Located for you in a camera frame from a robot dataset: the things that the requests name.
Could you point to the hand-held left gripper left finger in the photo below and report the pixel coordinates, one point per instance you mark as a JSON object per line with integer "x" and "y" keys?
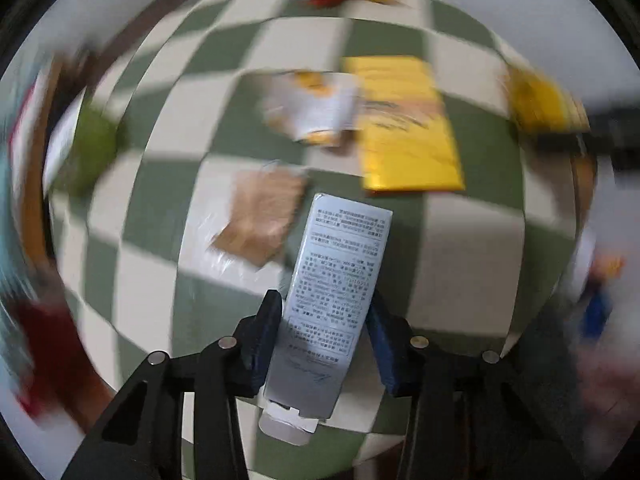
{"x": 262, "y": 345}

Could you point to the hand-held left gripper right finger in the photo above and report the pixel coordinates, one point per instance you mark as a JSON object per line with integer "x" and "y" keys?
{"x": 386, "y": 355}

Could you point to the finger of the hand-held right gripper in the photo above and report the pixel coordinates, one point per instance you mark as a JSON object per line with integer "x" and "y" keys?
{"x": 585, "y": 147}

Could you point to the narrow grey printed carton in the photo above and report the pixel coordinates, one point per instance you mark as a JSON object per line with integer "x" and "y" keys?
{"x": 332, "y": 300}

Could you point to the small yellow packet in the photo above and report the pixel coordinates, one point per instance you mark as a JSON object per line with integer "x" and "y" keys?
{"x": 545, "y": 100}

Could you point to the brown snack in clear wrapper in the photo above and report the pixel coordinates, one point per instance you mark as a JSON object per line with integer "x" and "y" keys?
{"x": 262, "y": 215}

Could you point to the blue and orange toy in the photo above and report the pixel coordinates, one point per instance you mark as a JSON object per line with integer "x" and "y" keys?
{"x": 600, "y": 300}

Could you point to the flat yellow packet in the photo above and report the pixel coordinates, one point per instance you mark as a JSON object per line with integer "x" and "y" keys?
{"x": 407, "y": 125}

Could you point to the white and yellow wrapper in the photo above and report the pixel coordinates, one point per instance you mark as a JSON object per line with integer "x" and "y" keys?
{"x": 312, "y": 107}

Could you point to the green object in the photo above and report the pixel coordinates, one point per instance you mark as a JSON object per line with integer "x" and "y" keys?
{"x": 92, "y": 147}

